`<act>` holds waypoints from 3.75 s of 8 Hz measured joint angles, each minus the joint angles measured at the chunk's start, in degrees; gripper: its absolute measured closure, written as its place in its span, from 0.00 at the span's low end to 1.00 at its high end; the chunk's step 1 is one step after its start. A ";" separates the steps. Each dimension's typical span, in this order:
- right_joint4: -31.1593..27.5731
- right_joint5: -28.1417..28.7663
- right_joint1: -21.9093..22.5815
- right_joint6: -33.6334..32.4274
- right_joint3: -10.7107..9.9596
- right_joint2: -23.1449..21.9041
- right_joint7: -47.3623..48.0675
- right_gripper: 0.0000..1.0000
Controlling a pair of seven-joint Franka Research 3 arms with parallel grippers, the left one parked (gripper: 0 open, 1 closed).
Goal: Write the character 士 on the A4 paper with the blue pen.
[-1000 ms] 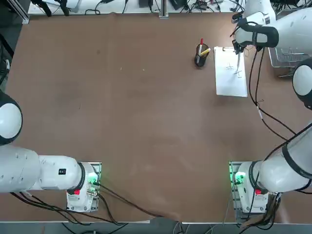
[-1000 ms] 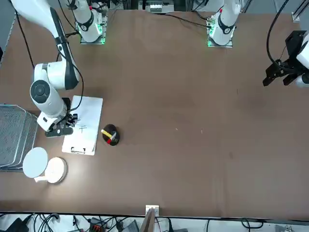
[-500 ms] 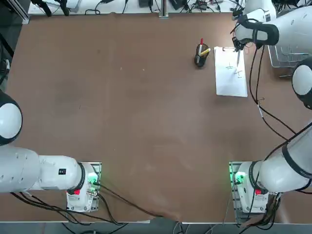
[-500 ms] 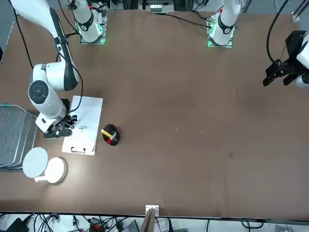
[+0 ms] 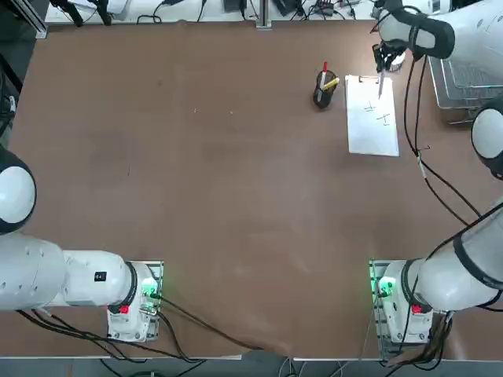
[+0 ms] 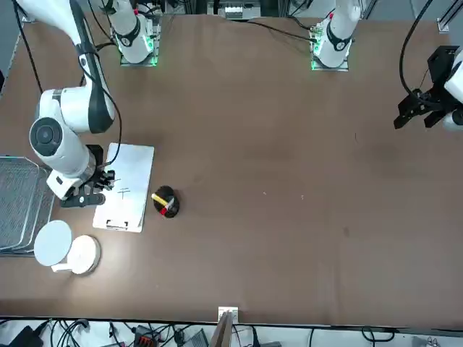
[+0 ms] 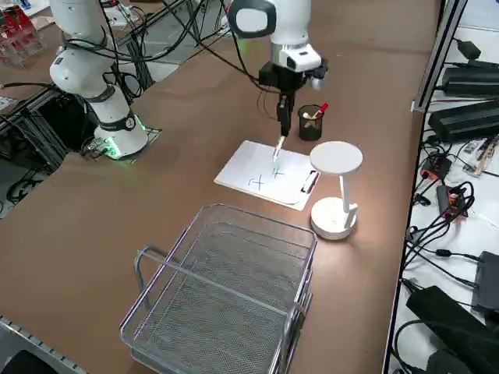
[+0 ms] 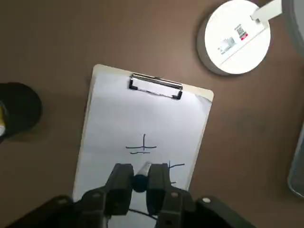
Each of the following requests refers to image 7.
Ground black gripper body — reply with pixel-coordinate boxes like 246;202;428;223
258;63;310;94

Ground blue pen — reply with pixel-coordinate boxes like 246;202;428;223
271;135;286;164

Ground black mesh pen holder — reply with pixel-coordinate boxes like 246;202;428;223
297;103;325;142

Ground white A4 paper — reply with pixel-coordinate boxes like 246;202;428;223
216;140;313;203

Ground white desk lamp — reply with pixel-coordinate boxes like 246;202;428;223
309;140;364;241

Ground white clipboard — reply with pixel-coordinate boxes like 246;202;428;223
213;139;321;212

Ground orange black power strip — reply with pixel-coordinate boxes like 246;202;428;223
419;153;453;181

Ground black power brick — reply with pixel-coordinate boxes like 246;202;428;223
442;65;499;98
427;100;499;144

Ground black red power strip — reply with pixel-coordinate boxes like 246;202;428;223
435;184;469;220

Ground small black power adapter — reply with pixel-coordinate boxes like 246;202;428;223
455;38;483;60

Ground silver mesh letter tray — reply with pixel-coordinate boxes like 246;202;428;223
119;204;319;374

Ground flat black box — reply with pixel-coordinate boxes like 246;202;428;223
470;250;499;315

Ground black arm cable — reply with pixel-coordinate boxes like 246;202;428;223
62;0;281;118

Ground aluminium profile post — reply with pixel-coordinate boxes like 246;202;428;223
412;0;469;115

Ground aluminium frame rail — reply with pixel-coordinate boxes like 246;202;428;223
0;315;87;374

